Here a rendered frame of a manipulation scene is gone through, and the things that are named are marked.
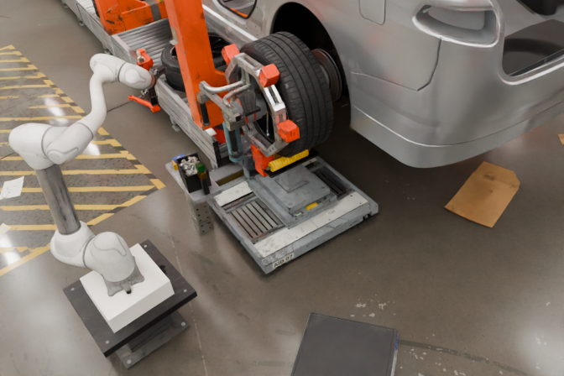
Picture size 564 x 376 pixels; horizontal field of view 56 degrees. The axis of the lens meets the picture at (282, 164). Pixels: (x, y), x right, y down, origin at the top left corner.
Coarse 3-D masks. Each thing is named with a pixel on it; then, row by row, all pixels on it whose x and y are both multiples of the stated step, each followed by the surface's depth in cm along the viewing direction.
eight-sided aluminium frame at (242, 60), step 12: (240, 60) 270; (252, 60) 269; (228, 72) 292; (252, 72) 263; (228, 84) 299; (264, 96) 262; (276, 96) 260; (276, 108) 259; (276, 120) 262; (252, 132) 306; (276, 132) 267; (264, 144) 300; (276, 144) 273
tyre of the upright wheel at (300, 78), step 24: (240, 48) 287; (264, 48) 266; (288, 48) 266; (240, 72) 299; (288, 72) 259; (312, 72) 263; (288, 96) 258; (312, 96) 262; (312, 120) 268; (288, 144) 282; (312, 144) 284
